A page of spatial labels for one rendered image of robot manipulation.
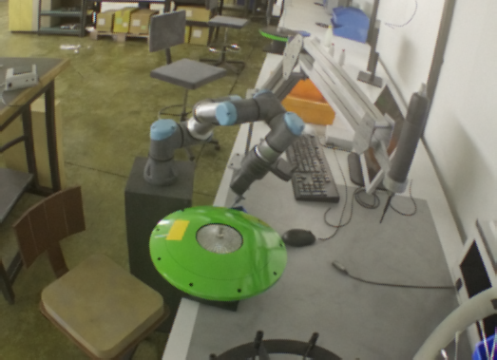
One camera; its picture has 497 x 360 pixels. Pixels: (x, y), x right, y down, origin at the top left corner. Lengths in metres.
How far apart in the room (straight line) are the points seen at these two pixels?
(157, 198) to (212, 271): 0.64
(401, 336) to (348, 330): 0.16
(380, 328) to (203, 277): 0.49
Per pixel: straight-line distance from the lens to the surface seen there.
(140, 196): 1.50
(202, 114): 1.22
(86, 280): 1.50
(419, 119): 0.73
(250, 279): 0.91
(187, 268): 0.90
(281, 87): 1.23
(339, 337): 1.05
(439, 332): 0.49
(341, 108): 0.93
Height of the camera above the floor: 1.72
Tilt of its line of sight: 31 degrees down
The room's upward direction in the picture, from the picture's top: 9 degrees clockwise
